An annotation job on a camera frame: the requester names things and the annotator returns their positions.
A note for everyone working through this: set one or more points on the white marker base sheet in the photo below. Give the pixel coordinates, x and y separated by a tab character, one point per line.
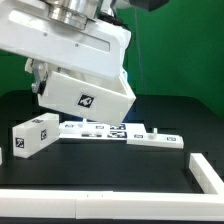
123	131

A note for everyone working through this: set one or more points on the white L-shaped fence frame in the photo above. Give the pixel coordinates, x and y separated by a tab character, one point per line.
207	206

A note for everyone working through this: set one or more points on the white cabinet top block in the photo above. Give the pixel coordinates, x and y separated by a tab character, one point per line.
35	134

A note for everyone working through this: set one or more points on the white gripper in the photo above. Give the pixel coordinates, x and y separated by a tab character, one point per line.
66	33

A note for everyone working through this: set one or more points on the white door panel with knob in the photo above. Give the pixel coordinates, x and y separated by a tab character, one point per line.
155	139

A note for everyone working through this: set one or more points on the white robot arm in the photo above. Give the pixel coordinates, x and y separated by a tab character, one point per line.
108	14

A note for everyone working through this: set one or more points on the white cabinet body box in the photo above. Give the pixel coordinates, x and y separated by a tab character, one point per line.
108	103

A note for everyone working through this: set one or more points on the white door panel with pegs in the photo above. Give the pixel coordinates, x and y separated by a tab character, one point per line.
83	129

